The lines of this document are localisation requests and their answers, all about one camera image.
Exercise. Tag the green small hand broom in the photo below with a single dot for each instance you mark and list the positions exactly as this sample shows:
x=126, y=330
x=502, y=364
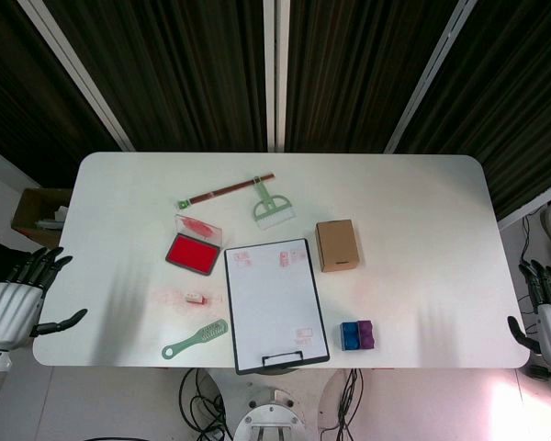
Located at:
x=272, y=211

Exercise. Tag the small white stamp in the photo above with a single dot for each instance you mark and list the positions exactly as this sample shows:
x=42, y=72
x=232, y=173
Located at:
x=194, y=298

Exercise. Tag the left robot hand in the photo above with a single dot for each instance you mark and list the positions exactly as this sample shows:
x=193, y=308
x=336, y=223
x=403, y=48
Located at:
x=11, y=312

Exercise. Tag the person's black trouser leg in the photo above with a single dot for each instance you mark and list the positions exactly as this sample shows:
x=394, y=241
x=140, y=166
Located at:
x=0, y=257

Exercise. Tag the blue toy block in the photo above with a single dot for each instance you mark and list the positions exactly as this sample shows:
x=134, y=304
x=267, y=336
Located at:
x=350, y=336

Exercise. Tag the red ink pad case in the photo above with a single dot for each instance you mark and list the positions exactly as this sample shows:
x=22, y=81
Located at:
x=190, y=252

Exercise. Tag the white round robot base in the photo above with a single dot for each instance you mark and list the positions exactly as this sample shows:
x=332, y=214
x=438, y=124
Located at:
x=271, y=413

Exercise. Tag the white frame post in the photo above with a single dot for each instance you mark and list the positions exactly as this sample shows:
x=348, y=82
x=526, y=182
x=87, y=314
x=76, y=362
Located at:
x=434, y=69
x=73, y=69
x=275, y=69

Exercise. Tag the brown cardboard box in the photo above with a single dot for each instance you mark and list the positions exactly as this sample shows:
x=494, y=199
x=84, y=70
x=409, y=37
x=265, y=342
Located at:
x=337, y=245

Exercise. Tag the white stamped paper sheet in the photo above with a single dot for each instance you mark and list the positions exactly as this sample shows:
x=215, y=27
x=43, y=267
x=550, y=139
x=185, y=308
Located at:
x=275, y=303

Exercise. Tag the purple toy block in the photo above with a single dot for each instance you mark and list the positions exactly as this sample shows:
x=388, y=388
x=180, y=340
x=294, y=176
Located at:
x=367, y=334

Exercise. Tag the open cardboard floor box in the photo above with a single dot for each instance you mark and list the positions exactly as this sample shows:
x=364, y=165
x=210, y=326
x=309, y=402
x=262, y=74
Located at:
x=34, y=216

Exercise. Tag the dark pleated curtain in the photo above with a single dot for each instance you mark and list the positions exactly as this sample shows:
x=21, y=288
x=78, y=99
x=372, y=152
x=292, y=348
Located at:
x=18, y=92
x=509, y=115
x=174, y=69
x=358, y=69

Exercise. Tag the black clipboard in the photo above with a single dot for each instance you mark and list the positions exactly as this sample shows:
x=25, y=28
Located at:
x=230, y=321

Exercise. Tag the brown stick with green end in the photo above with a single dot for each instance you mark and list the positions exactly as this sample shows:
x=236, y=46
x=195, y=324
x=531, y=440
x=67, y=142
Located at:
x=229, y=187

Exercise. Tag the green hairbrush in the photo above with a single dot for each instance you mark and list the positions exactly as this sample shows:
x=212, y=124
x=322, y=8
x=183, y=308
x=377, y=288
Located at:
x=206, y=331

